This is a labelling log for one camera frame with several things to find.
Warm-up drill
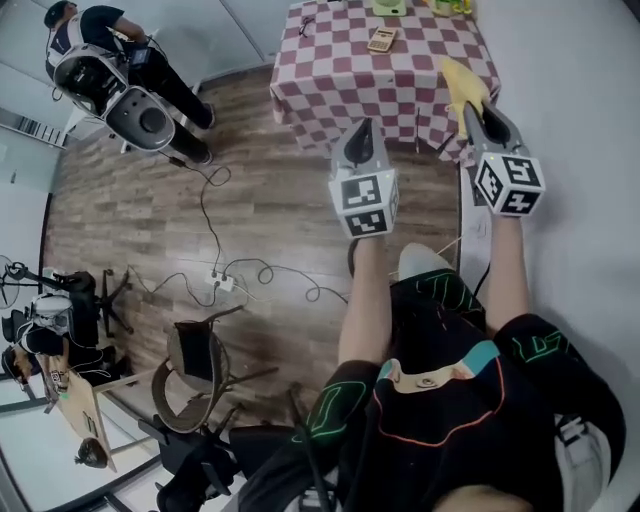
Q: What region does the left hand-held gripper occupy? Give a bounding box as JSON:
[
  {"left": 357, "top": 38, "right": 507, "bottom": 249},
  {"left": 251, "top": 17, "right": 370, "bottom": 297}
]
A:
[{"left": 327, "top": 118, "right": 400, "bottom": 240}]

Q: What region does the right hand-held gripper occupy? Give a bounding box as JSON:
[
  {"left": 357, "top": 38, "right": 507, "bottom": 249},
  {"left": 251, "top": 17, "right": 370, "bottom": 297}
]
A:
[{"left": 462, "top": 99, "right": 545, "bottom": 217}]

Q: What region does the yellow cloth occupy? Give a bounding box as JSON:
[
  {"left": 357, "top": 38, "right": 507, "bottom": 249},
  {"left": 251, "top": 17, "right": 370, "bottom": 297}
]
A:
[{"left": 441, "top": 56, "right": 487, "bottom": 140}]

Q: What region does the beige calculator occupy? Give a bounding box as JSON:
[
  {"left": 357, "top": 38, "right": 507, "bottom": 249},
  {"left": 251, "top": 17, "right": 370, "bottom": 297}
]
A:
[{"left": 366, "top": 27, "right": 399, "bottom": 54}]

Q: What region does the person's right forearm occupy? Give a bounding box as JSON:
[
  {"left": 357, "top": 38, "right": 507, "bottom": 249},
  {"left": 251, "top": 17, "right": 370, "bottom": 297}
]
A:
[{"left": 484, "top": 213, "right": 531, "bottom": 337}]

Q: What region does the person's left forearm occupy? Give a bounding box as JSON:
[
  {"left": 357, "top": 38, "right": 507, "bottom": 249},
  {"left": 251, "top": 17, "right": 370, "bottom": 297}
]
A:
[{"left": 337, "top": 237, "right": 394, "bottom": 372}]

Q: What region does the red white checkered tablecloth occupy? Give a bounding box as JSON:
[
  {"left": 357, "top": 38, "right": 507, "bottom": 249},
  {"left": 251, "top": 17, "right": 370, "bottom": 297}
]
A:
[{"left": 269, "top": 0, "right": 502, "bottom": 167}]

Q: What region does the person's grey trouser leg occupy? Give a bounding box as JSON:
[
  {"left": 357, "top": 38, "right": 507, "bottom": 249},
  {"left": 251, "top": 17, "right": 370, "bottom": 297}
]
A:
[{"left": 398, "top": 242, "right": 452, "bottom": 282}]

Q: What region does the sunflower bouquet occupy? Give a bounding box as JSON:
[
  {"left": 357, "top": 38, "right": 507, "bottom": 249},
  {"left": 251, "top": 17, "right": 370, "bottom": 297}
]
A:
[{"left": 426, "top": 0, "right": 474, "bottom": 15}]

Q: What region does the white power strip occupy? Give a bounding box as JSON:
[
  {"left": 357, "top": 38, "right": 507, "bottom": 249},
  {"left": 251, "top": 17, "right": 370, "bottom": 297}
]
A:
[{"left": 204, "top": 269, "right": 237, "bottom": 294}]

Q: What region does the person's black printed clothing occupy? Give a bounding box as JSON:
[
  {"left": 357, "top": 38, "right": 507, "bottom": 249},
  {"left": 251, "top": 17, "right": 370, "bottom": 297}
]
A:
[{"left": 238, "top": 268, "right": 627, "bottom": 512}]

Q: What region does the black standing fan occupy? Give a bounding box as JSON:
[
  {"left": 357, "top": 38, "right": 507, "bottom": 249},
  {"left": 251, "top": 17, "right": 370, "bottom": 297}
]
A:
[{"left": 0, "top": 254, "right": 29, "bottom": 309}]

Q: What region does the wooden table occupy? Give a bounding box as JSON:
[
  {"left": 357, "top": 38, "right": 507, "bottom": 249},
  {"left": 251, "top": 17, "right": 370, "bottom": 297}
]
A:
[{"left": 36, "top": 351, "right": 119, "bottom": 474}]

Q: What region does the black framed glass partition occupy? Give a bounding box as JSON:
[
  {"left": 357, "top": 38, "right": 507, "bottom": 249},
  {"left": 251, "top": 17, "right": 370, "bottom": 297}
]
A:
[{"left": 0, "top": 372, "right": 169, "bottom": 512}]

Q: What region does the black looped cable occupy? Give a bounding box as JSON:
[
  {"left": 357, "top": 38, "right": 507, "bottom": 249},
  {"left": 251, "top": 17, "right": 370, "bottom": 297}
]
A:
[{"left": 221, "top": 257, "right": 349, "bottom": 305}]

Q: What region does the black cable with adapter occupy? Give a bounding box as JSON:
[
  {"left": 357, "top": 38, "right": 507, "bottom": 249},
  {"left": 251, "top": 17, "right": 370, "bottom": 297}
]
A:
[{"left": 169, "top": 156, "right": 234, "bottom": 281}]

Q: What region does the white cable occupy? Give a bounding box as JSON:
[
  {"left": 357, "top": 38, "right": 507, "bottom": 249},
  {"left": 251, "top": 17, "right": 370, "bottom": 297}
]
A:
[{"left": 231, "top": 284, "right": 274, "bottom": 304}]

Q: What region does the white grey backpack strap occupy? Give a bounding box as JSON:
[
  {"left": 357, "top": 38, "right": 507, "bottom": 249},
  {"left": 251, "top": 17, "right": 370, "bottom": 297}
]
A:
[{"left": 553, "top": 413, "right": 614, "bottom": 512}]

